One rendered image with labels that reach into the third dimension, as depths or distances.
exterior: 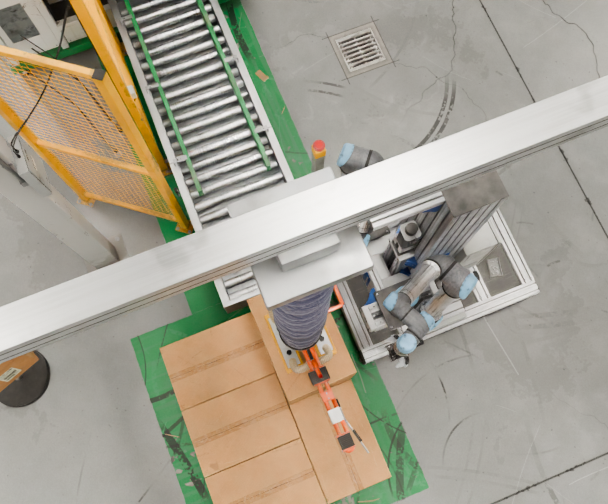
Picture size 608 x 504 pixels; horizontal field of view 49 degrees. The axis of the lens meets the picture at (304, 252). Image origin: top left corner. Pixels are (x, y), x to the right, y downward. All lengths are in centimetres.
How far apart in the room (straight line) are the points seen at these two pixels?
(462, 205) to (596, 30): 338
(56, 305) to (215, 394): 251
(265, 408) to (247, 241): 253
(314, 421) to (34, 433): 192
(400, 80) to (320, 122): 71
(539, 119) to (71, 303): 120
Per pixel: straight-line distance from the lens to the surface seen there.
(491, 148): 169
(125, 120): 323
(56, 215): 383
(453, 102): 525
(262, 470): 401
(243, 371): 402
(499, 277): 463
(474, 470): 468
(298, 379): 360
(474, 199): 275
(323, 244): 164
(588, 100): 183
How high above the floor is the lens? 454
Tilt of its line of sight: 75 degrees down
